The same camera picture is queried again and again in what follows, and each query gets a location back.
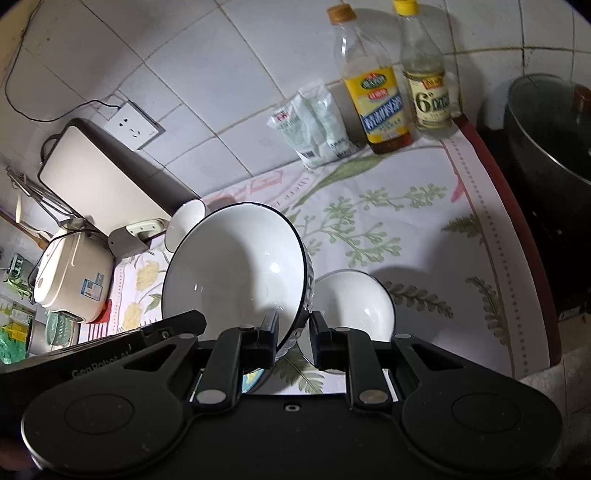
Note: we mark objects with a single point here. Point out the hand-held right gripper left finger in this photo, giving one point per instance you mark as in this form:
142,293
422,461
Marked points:
271,334

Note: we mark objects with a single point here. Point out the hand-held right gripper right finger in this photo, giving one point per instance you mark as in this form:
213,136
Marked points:
318,337

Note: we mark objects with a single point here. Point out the white ribbed bowl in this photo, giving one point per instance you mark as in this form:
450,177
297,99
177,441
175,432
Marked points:
187,221
231,267
355,304

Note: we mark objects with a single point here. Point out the green ribbed glass dish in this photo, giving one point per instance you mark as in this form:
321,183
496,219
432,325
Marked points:
62,327

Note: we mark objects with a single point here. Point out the cream rice cooker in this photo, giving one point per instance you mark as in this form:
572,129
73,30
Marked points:
74,277

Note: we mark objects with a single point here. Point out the floral tablecloth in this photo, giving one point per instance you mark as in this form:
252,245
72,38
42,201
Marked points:
415,230

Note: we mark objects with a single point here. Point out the steel ladle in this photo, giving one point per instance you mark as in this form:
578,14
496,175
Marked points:
51,201

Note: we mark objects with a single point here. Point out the cream cutting board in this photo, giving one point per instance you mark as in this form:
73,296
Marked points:
106,175

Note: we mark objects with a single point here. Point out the white seasoning packet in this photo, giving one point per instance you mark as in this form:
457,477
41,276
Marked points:
314,124

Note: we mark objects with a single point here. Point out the yellow label oil bottle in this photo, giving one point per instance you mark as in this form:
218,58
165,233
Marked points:
376,101

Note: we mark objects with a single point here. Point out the clear vinegar bottle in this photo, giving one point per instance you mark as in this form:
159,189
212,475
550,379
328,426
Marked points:
427,87

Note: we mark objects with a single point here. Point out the black wok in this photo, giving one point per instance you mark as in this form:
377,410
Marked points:
545,138

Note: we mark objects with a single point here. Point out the white wall socket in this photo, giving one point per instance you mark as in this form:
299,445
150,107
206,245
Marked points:
134,124

